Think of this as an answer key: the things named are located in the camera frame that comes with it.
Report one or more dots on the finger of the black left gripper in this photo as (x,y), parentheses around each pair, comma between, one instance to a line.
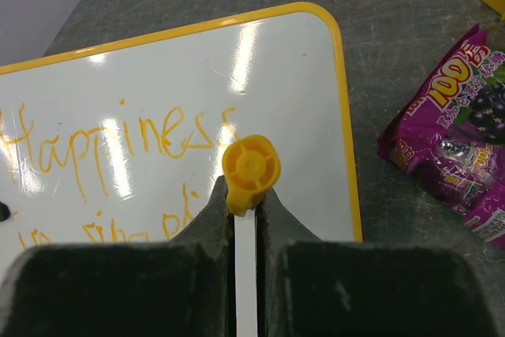
(5,212)

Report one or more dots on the yellow framed whiteboard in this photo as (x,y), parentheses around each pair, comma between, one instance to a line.
(123,142)

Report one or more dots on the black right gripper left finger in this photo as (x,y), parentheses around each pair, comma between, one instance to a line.
(183,287)

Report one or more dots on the white marker pen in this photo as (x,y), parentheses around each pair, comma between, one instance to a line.
(251,167)

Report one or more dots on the purple grape snack bag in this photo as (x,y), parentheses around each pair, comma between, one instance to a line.
(450,135)

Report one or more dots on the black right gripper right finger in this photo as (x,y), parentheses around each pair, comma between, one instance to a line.
(311,287)

